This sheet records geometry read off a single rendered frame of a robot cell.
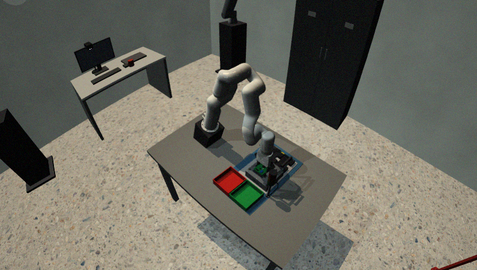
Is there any green bin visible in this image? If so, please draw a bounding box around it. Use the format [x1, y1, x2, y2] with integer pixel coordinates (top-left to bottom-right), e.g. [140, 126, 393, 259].
[229, 179, 264, 211]

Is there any red bin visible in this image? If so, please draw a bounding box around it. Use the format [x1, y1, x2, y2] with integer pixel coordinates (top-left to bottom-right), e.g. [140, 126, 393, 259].
[213, 166, 246, 197]

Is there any green circuit board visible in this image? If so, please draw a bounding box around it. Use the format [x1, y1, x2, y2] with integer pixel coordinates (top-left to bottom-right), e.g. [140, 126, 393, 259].
[254, 163, 267, 175]

